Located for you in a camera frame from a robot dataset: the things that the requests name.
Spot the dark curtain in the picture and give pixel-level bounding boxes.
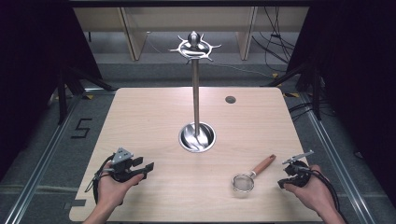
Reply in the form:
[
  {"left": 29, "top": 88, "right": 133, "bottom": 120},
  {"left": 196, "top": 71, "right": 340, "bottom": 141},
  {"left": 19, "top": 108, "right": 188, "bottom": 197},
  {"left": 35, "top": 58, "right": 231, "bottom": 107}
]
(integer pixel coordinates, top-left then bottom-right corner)
[
  {"left": 0, "top": 0, "right": 105, "bottom": 183},
  {"left": 285, "top": 0, "right": 396, "bottom": 208}
]

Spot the small wooden-handled mesh strainer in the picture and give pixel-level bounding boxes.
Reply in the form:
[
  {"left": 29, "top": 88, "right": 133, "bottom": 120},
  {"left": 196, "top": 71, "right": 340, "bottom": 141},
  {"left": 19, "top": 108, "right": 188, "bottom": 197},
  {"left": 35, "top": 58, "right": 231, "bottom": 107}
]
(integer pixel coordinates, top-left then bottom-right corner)
[{"left": 232, "top": 154, "right": 277, "bottom": 193}]

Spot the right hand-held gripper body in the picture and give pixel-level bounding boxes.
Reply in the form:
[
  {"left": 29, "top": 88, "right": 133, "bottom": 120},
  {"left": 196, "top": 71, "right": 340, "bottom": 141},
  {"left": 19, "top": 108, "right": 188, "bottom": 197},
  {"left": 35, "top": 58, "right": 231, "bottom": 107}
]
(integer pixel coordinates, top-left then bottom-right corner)
[{"left": 282, "top": 149, "right": 315, "bottom": 189}]

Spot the bundle of black floor cables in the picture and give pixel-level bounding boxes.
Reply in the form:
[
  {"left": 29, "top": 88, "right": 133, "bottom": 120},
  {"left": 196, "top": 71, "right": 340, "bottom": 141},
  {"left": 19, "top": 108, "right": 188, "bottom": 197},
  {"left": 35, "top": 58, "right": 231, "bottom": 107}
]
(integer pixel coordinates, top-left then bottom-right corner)
[{"left": 251, "top": 7, "right": 296, "bottom": 64}]

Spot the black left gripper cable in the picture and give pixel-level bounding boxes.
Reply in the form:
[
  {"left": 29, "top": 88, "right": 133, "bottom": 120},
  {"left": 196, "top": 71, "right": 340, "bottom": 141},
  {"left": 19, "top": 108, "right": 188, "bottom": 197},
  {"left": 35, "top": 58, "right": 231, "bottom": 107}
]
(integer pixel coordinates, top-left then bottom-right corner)
[{"left": 84, "top": 153, "right": 116, "bottom": 204}]

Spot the white floor cable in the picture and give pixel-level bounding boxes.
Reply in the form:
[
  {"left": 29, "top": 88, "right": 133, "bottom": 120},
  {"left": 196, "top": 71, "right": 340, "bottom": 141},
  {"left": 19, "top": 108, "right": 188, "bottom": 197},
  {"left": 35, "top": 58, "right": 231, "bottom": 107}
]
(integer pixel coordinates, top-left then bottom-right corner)
[{"left": 214, "top": 63, "right": 276, "bottom": 79}]

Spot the steel utensil hanging stand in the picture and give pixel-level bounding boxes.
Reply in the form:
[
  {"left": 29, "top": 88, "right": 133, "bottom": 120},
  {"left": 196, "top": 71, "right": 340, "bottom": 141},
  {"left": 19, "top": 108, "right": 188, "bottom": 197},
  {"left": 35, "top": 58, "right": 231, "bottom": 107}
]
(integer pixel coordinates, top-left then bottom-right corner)
[{"left": 168, "top": 30, "right": 223, "bottom": 154}]

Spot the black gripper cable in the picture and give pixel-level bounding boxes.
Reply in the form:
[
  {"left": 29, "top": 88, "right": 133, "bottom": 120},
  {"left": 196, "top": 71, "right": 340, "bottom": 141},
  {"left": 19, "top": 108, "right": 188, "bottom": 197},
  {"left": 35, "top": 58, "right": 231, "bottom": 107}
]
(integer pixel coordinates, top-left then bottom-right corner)
[
  {"left": 84, "top": 153, "right": 116, "bottom": 204},
  {"left": 298, "top": 166, "right": 350, "bottom": 224}
]

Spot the person's left hand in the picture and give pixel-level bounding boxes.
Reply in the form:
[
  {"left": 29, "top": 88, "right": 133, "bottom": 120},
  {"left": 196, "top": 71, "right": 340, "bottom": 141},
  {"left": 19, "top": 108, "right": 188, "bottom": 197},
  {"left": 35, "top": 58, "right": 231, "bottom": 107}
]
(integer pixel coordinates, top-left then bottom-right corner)
[{"left": 97, "top": 173, "right": 146, "bottom": 209}]

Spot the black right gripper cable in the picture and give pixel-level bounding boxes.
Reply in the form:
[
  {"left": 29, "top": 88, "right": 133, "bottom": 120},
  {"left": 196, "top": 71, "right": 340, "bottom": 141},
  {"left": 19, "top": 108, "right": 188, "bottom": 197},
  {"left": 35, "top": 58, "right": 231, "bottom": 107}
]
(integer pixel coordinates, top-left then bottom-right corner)
[{"left": 298, "top": 166, "right": 350, "bottom": 224}]

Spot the aluminium floor rail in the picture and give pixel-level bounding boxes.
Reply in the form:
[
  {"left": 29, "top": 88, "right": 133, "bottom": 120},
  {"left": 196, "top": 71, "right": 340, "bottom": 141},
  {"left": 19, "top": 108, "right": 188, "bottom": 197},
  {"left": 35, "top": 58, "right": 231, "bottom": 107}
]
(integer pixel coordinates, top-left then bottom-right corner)
[
  {"left": 3, "top": 92, "right": 84, "bottom": 224},
  {"left": 299, "top": 92, "right": 373, "bottom": 224}
]

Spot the person's right hand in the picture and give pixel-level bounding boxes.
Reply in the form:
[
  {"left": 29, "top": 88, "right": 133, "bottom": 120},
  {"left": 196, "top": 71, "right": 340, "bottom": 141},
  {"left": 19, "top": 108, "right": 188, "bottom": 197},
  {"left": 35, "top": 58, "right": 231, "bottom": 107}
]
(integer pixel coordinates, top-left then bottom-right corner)
[{"left": 284, "top": 164, "right": 336, "bottom": 217}]

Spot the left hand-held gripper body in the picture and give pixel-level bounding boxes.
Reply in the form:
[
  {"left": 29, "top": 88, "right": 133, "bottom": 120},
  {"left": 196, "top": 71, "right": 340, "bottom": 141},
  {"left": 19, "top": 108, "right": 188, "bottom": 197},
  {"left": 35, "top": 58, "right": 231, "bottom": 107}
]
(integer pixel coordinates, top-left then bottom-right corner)
[{"left": 104, "top": 147, "right": 142, "bottom": 183}]

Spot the black metal stand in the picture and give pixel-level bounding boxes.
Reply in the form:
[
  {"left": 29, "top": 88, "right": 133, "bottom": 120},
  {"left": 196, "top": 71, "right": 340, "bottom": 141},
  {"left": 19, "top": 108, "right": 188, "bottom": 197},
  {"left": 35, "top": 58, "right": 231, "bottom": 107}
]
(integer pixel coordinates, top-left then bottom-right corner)
[
  {"left": 262, "top": 61, "right": 324, "bottom": 121},
  {"left": 55, "top": 65, "right": 117, "bottom": 126}
]

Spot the light wooden shelf unit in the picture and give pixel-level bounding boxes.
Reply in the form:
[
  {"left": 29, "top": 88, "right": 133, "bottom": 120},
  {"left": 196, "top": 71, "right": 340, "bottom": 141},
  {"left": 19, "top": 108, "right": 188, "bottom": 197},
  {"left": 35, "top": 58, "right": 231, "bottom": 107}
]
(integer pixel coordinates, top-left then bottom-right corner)
[{"left": 73, "top": 7, "right": 310, "bottom": 62}]

